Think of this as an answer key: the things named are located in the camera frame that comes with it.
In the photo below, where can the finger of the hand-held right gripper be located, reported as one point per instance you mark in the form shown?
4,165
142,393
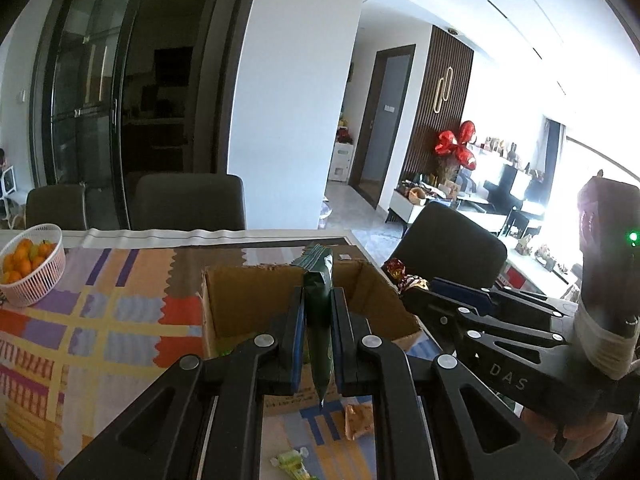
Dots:
460,292
440,315

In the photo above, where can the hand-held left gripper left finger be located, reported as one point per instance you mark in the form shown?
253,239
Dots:
299,340

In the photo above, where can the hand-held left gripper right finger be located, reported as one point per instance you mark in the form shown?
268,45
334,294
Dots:
340,340

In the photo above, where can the dark green snack packet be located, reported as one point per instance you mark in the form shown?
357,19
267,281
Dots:
320,310

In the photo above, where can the maroon striped cookie packet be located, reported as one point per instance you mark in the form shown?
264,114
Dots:
400,270

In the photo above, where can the brown cardboard box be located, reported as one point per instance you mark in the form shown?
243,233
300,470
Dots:
240,305

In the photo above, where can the person's right hand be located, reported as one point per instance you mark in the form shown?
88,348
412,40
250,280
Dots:
580,435

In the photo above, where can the dark dining chair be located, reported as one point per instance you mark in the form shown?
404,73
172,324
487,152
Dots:
450,240
190,202
55,207

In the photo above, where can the beige snack packet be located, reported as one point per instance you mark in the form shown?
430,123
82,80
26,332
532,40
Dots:
357,420

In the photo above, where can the white low cabinet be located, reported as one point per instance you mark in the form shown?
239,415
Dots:
405,205

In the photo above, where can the light green candy packet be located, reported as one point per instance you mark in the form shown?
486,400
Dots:
290,461

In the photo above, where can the clear plastic bag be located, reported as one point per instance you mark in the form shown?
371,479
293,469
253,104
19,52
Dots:
324,208

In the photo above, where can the red foil balloon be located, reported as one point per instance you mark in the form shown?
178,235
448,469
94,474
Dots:
455,147

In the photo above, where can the white display shelf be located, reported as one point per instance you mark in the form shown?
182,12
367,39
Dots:
505,152

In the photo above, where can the white shelf unit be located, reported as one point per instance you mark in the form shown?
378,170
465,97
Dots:
344,157

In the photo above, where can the grey room door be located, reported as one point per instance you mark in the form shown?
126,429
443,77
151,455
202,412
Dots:
385,120

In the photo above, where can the colourful patterned table mat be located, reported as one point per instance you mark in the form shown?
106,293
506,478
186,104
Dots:
100,335

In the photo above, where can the white plastic basket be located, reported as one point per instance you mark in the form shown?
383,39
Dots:
35,290

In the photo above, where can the pile of small oranges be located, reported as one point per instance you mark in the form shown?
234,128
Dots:
27,257

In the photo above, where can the black glass sliding door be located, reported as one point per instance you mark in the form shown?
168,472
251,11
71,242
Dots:
150,85

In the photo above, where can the small white stool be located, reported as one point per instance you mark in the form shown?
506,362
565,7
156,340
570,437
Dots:
9,180

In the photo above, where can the dark slatted wall panel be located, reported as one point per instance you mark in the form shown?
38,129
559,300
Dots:
425,130

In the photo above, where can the gold wall ornament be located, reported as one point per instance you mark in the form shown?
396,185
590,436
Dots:
442,90

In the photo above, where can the small wall picture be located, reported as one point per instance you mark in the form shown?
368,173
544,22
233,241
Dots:
350,72

